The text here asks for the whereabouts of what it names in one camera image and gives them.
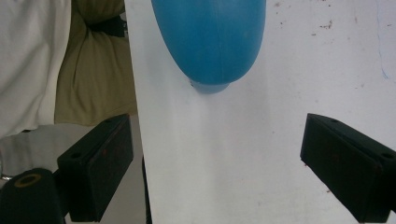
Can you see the olive cloth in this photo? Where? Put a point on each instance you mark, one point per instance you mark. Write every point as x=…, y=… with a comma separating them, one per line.
x=93, y=87

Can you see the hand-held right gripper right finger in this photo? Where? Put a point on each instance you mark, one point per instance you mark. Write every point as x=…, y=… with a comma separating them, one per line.
x=348, y=168

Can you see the blue rubber bulb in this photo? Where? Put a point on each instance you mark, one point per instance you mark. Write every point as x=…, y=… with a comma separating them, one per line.
x=211, y=40

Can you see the white cloth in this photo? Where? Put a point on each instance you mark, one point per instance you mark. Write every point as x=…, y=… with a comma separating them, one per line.
x=28, y=62

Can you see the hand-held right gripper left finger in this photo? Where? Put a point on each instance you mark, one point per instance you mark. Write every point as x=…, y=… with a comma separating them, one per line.
x=93, y=174

